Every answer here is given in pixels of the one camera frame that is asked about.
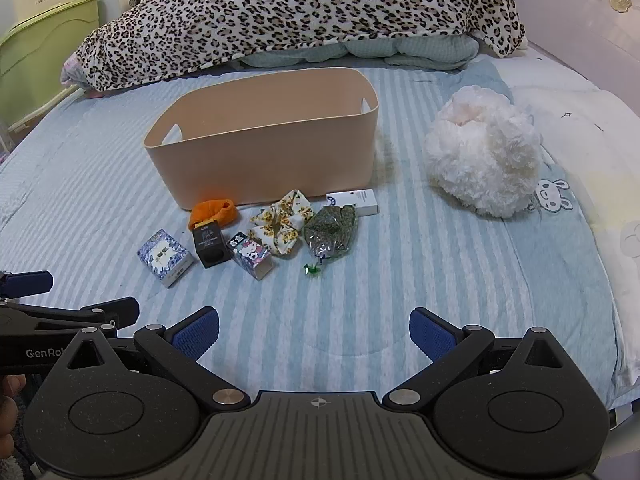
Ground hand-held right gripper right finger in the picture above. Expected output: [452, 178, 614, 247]
[382, 307, 601, 411]

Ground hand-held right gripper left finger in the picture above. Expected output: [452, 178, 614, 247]
[36, 306, 252, 414]

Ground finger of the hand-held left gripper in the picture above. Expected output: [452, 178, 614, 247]
[0, 296, 141, 347]
[0, 270, 54, 299]

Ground person's left hand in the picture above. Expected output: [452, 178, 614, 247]
[0, 374, 28, 461]

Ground blue striped bed cover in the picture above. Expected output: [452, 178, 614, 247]
[0, 57, 626, 411]

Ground blue white patterned box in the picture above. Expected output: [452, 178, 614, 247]
[137, 229, 195, 289]

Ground black box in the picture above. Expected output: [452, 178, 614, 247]
[192, 220, 232, 269]

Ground cartoon print box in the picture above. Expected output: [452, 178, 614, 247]
[225, 232, 273, 282]

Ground orange cloth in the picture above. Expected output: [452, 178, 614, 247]
[188, 199, 240, 231]

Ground sunflower print scrunchie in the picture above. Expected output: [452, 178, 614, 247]
[249, 190, 315, 257]

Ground clear bag of dried herbs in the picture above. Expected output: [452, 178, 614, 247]
[301, 203, 360, 264]

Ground white fluffy plush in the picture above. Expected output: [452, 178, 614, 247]
[424, 85, 545, 219]

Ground beige storage basket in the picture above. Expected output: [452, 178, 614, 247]
[144, 66, 379, 211]

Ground pink cloth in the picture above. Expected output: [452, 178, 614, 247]
[60, 52, 108, 99]

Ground white printed quilt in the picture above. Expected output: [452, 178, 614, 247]
[510, 42, 640, 402]

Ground light green pillow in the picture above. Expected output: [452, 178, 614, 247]
[235, 35, 481, 72]

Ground leopard print blanket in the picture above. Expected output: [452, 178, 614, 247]
[72, 0, 529, 94]

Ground pink padded headboard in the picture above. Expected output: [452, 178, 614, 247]
[505, 0, 640, 92]

